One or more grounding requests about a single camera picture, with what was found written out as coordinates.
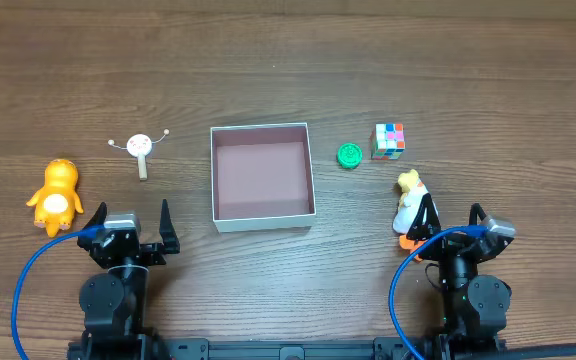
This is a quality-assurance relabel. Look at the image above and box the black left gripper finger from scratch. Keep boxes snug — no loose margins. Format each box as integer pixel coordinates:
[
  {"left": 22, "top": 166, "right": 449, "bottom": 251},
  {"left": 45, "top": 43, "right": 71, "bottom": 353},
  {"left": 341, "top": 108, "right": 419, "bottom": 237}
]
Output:
[
  {"left": 82, "top": 202, "right": 107, "bottom": 234},
  {"left": 159, "top": 199, "right": 180, "bottom": 254}
]

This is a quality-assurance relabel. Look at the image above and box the white and yellow duck plush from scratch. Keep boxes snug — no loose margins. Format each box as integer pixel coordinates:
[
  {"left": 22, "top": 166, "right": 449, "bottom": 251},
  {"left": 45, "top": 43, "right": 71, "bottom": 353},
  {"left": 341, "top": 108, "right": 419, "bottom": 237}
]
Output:
[{"left": 392, "top": 169, "right": 429, "bottom": 252}]

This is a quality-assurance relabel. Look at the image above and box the orange bear figure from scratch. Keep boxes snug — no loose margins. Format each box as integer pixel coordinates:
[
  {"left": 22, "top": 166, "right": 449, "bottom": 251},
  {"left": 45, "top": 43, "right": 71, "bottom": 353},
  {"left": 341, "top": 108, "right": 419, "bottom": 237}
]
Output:
[{"left": 26, "top": 159, "right": 84, "bottom": 238}]

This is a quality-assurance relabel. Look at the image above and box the multicolour puzzle cube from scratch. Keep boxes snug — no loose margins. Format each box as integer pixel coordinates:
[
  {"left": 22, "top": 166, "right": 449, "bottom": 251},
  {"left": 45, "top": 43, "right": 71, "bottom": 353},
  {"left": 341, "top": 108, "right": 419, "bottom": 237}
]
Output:
[{"left": 370, "top": 123, "right": 406, "bottom": 160}]

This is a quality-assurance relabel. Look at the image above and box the green round cap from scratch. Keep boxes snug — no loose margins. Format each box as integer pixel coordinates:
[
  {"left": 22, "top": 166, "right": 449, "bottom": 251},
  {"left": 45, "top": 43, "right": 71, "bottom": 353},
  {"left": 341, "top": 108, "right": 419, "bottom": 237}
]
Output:
[{"left": 337, "top": 143, "right": 363, "bottom": 169}]

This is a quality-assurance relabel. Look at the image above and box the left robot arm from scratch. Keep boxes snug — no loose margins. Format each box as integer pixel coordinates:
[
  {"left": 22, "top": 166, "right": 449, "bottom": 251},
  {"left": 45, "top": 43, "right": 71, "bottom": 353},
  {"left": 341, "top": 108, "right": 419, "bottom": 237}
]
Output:
[{"left": 67, "top": 200, "right": 180, "bottom": 360}]

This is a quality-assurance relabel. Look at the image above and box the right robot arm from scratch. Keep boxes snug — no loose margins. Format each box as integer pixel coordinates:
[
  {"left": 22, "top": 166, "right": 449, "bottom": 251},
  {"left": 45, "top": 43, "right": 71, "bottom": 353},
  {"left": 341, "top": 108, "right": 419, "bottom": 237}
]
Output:
[{"left": 406, "top": 194, "right": 516, "bottom": 359}]

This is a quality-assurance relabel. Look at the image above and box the white rattle drum toy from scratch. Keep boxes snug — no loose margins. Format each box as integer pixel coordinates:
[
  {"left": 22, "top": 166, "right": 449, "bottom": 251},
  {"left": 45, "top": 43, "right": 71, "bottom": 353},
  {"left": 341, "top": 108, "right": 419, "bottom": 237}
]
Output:
[{"left": 107, "top": 129, "right": 170, "bottom": 181}]

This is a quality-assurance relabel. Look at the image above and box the white box with pink interior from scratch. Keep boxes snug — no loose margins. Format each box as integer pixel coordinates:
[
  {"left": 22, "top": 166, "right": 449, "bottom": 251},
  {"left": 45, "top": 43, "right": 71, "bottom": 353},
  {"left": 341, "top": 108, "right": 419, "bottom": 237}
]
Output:
[{"left": 210, "top": 123, "right": 317, "bottom": 233}]

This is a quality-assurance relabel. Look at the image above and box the left blue cable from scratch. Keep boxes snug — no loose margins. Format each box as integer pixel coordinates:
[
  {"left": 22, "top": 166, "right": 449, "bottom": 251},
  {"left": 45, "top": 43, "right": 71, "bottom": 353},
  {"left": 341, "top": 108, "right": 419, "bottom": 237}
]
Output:
[{"left": 10, "top": 224, "right": 105, "bottom": 360}]

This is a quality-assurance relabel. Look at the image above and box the blue cable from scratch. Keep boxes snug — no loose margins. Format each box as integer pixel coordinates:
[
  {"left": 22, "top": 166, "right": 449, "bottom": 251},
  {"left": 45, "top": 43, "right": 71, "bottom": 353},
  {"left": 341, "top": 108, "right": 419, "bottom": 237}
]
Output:
[
  {"left": 388, "top": 224, "right": 489, "bottom": 360},
  {"left": 10, "top": 224, "right": 105, "bottom": 360}
]

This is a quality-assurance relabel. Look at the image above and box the right blue cable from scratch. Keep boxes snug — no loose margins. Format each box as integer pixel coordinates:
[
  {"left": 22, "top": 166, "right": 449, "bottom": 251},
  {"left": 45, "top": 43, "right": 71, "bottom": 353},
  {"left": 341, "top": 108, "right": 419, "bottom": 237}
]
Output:
[{"left": 388, "top": 224, "right": 489, "bottom": 360}]

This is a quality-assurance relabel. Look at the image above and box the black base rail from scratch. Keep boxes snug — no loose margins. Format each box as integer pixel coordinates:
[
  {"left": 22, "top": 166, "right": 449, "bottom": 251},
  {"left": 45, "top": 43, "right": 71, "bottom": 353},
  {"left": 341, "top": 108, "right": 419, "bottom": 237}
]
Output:
[{"left": 66, "top": 338, "right": 576, "bottom": 360}]

